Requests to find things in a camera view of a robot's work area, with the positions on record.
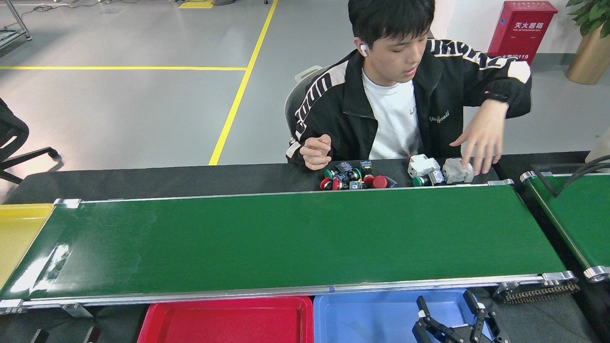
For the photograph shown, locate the white circuit breaker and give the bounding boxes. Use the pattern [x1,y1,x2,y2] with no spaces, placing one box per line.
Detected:
[442,158,475,184]
[407,154,441,179]

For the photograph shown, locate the blue plastic tray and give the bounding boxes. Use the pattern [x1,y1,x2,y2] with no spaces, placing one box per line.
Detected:
[313,288,494,343]

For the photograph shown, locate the yellow plastic tray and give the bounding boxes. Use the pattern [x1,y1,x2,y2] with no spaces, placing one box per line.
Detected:
[0,204,54,290]

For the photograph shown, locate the green conveyor belt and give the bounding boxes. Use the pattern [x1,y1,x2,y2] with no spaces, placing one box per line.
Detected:
[0,179,580,315]
[519,169,610,283]

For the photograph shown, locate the red plastic tray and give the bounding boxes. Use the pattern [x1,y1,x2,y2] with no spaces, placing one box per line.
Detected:
[137,296,314,343]

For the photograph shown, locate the person's left hand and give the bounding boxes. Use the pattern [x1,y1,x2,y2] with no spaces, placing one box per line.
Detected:
[449,101,509,176]

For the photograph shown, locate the person's right hand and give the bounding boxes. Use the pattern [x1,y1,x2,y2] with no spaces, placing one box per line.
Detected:
[299,134,333,171]

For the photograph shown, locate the person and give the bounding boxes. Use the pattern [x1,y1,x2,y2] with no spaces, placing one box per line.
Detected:
[285,0,532,165]

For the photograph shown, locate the black office chair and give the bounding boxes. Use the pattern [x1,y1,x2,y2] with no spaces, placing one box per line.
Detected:
[0,98,60,185]

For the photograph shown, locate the grey chair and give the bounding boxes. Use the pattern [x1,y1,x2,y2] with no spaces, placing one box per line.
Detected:
[285,65,329,139]

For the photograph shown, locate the potted plant gold pot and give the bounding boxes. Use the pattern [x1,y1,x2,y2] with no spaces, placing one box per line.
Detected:
[566,0,610,85]

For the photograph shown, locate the red fire extinguisher box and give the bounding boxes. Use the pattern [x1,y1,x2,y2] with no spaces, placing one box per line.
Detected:
[487,0,558,66]

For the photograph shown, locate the metal rack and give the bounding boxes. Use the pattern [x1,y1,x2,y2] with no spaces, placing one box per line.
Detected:
[0,0,32,48]

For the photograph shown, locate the black drive chain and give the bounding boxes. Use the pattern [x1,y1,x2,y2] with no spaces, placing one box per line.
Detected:
[494,281,580,304]

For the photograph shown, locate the black cable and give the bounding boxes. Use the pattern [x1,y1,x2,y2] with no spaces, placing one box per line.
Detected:
[531,155,610,198]

